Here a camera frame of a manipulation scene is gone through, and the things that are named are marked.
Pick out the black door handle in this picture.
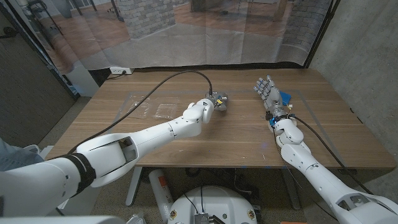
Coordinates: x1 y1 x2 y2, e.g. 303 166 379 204
0 26 18 40

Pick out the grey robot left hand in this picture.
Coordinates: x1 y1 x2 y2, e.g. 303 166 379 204
205 91 229 112

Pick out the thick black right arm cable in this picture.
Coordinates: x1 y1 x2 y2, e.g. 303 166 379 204
289 113 374 195

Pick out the blue flat sponge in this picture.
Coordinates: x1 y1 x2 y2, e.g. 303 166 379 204
279 90 292 106

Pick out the grey table leg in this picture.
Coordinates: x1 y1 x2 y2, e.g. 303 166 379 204
281 167 302 211
125 167 143 207

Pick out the black power cord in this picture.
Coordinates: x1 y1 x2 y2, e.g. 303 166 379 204
105 72 127 81

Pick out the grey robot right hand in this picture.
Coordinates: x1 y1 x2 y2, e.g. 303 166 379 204
253 74 289 121

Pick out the white power strip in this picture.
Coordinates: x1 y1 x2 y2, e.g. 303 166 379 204
109 66 134 75

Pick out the black backdrop stand pole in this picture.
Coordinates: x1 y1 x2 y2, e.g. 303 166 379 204
303 0 341 69
0 0 80 102

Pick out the person leg in jeans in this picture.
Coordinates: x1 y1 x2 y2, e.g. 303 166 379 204
0 138 44 172

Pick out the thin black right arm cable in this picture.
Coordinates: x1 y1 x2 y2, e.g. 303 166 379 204
272 126 340 221

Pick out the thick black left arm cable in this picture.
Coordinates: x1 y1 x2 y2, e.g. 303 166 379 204
67 70 214 155

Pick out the white cylinder with orange label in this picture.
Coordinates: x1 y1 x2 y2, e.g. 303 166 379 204
148 169 175 223

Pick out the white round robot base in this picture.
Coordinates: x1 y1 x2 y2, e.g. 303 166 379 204
167 185 258 224

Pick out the clear plastic clamshell container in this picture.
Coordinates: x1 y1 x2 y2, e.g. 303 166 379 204
122 95 180 121

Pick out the printed room backdrop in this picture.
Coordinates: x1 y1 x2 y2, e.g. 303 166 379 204
6 0 335 75

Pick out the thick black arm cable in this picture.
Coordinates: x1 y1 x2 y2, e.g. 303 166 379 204
289 113 374 195
67 70 214 155

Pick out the white round disc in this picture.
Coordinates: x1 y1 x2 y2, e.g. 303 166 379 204
269 116 298 135

